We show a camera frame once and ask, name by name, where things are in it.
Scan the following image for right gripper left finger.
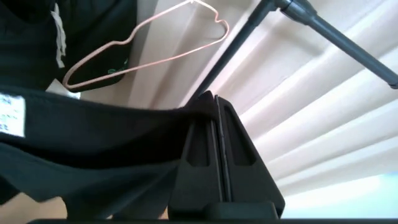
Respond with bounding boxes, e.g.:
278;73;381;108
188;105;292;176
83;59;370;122
167;118;223;218

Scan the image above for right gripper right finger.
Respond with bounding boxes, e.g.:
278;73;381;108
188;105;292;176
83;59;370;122
214;95;285;218

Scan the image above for black garment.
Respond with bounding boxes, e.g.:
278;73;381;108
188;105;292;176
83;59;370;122
0;85;218;220

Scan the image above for pink clothes hanger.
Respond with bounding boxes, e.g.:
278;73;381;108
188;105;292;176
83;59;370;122
62;0;230;91

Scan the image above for black shorts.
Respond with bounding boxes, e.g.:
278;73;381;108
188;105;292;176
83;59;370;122
0;0;137;93

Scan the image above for black clothes rack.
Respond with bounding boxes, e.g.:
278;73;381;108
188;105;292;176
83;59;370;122
186;0;398;106

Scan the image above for beige curtain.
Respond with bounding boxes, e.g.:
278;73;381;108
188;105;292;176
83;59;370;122
79;0;398;197

